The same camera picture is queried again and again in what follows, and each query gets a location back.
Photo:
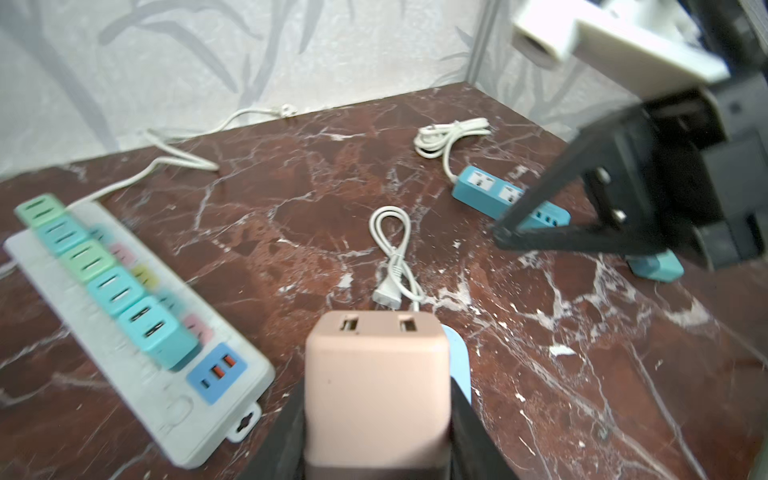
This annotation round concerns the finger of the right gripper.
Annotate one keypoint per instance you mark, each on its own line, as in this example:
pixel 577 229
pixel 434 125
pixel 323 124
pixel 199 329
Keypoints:
pixel 609 156
pixel 595 238

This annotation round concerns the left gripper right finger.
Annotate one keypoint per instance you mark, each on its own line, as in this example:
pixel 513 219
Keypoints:
pixel 474 456

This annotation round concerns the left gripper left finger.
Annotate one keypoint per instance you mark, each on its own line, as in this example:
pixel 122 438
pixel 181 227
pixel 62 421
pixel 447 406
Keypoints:
pixel 280 456

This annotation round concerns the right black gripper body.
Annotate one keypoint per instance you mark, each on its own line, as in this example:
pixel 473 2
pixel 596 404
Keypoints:
pixel 708 175

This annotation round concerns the long white pastel power strip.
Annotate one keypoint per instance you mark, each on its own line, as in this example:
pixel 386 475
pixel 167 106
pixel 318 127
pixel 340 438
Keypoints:
pixel 190 377

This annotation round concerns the pink plug cube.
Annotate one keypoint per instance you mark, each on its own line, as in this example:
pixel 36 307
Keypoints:
pixel 377 397
pixel 662 267

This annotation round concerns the light green usb plug cube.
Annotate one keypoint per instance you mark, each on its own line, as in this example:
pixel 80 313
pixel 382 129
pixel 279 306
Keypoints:
pixel 88 260

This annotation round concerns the teal usb plug cube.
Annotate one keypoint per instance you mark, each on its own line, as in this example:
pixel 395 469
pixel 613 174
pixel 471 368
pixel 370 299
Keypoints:
pixel 61 234

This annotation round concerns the square blue power strip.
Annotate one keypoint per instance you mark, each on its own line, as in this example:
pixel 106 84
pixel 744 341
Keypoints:
pixel 460 369

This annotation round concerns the teal power strip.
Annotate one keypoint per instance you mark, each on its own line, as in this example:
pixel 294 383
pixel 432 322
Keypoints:
pixel 492 196

